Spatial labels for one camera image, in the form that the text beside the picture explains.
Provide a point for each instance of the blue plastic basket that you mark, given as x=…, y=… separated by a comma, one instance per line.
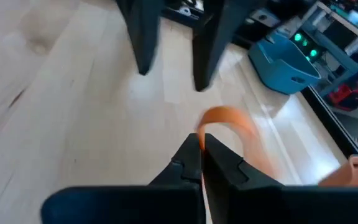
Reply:
x=278, y=68

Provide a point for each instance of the grey metal shelf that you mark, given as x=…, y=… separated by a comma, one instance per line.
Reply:
x=337, y=49

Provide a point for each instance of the red toolbox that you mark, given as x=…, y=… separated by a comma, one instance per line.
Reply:
x=350, y=98

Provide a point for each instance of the black device green lights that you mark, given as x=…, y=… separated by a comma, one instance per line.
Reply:
x=306, y=46

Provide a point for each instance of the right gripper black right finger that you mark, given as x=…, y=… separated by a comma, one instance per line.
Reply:
x=291, y=205

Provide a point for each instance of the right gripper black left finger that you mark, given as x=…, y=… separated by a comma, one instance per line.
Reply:
x=120, y=205

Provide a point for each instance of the single orange rubber band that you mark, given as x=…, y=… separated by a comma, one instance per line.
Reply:
x=222, y=113

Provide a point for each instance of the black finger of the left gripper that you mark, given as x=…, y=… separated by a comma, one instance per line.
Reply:
x=213, y=40
x=143, y=31

